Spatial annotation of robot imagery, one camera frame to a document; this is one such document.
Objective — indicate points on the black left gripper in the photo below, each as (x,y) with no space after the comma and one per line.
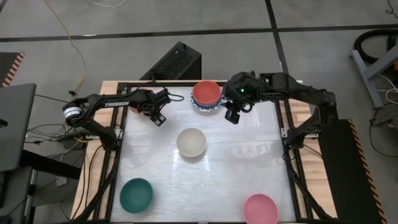
(152,99)

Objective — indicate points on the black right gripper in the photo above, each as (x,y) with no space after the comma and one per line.
(241,88)

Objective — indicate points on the blue patterned paper bowl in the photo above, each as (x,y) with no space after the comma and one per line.
(206,110)

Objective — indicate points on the red bowl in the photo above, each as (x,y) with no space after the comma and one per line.
(207,92)

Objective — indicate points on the beige bowl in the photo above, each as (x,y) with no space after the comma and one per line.
(191,142)

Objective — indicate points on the teal bowl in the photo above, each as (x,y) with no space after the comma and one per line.
(136,196)

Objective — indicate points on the pink bowl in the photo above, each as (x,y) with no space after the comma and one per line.
(261,210)

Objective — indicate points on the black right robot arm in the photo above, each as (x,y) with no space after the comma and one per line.
(295,90)

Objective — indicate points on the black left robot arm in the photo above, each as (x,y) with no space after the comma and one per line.
(115,104)

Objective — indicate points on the black computer tower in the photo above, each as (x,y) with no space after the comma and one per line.
(174,63)

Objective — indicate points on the large hazard striped black mat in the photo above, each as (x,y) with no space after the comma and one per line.
(342,174)

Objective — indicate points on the grey metal stand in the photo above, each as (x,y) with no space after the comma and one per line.
(367,74)

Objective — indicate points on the dark grey monitor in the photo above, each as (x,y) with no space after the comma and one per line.
(15,124)

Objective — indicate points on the small hazard striped black mat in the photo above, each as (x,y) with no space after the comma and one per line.
(9,67)

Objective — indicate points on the black aluminium table frame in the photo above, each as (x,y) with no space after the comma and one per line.
(186,83)

